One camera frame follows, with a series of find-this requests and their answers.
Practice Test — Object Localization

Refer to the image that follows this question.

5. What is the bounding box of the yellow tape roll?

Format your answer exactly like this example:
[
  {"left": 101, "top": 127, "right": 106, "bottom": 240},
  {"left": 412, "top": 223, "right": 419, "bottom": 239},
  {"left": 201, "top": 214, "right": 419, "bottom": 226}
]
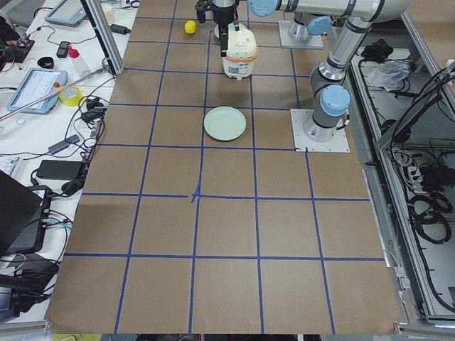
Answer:
[{"left": 59, "top": 86, "right": 83, "bottom": 107}]

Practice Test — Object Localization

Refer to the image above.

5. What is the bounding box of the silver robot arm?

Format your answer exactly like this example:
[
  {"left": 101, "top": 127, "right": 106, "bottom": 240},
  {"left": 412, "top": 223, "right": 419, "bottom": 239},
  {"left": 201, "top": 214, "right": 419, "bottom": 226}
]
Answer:
[
  {"left": 304, "top": 16, "right": 372, "bottom": 143},
  {"left": 195, "top": 0, "right": 410, "bottom": 57}
]

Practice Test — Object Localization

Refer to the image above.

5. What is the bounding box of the yellow lemon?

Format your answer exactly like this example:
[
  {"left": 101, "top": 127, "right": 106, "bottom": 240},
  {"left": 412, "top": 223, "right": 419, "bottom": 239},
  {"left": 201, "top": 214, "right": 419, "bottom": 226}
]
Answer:
[{"left": 184, "top": 20, "right": 197, "bottom": 35}]

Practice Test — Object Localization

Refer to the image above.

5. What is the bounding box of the green plate near arm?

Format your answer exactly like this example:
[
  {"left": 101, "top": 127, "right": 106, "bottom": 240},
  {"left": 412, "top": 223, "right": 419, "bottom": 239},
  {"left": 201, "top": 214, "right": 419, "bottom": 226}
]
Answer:
[
  {"left": 214, "top": 23, "right": 247, "bottom": 39},
  {"left": 203, "top": 107, "right": 247, "bottom": 141}
]

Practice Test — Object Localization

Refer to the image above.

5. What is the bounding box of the black power brick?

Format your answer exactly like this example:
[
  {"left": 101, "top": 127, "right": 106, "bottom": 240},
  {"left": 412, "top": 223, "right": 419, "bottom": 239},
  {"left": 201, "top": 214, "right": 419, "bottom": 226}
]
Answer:
[{"left": 36, "top": 160, "right": 82, "bottom": 180}]

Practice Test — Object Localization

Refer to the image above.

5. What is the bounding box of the blue teach pendant tablet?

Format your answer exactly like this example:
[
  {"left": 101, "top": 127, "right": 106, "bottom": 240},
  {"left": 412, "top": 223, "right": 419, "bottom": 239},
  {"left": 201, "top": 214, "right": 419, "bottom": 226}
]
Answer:
[{"left": 6, "top": 67, "right": 68, "bottom": 111}]

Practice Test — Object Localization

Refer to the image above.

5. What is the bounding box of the black laptop computer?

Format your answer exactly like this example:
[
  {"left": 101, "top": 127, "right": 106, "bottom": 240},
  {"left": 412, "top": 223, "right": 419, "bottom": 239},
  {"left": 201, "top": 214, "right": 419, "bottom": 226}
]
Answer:
[{"left": 1, "top": 172, "right": 51, "bottom": 256}]

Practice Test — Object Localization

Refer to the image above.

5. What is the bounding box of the white crumpled cloth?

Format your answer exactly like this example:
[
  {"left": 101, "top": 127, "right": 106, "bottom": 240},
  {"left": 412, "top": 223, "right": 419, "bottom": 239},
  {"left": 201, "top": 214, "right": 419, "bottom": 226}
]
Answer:
[{"left": 365, "top": 61, "right": 410, "bottom": 92}]

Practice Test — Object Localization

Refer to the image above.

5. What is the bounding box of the black power adapter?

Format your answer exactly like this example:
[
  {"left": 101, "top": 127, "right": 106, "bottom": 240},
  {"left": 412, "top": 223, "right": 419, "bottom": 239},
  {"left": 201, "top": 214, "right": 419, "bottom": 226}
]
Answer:
[{"left": 109, "top": 24, "right": 131, "bottom": 35}]

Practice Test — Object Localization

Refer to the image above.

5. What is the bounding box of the clear bottle red cap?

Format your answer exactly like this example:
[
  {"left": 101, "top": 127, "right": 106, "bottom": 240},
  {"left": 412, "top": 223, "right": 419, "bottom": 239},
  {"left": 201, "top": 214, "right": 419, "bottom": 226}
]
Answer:
[{"left": 68, "top": 45, "right": 90, "bottom": 77}]

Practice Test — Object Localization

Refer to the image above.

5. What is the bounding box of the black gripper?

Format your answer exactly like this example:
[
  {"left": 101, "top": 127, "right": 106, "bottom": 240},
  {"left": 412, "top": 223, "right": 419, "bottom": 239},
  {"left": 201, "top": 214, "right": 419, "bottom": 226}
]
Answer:
[{"left": 195, "top": 0, "right": 237, "bottom": 57}]

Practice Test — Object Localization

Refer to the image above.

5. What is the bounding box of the black mobile phone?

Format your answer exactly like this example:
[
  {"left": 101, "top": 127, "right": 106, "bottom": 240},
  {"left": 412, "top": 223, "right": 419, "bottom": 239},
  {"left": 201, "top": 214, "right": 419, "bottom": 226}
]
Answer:
[{"left": 56, "top": 41, "right": 70, "bottom": 58}]

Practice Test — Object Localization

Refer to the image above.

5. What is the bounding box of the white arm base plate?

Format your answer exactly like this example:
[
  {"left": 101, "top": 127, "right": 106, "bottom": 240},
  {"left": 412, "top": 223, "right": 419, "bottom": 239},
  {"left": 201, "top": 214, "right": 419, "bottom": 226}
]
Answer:
[
  {"left": 278, "top": 20, "right": 323, "bottom": 50},
  {"left": 290, "top": 109, "right": 350, "bottom": 153}
]

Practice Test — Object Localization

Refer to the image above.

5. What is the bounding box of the aluminium frame post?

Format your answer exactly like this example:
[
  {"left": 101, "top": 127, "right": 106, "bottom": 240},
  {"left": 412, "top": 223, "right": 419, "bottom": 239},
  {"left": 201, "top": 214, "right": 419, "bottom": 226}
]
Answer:
[{"left": 81, "top": 0, "right": 124, "bottom": 75}]

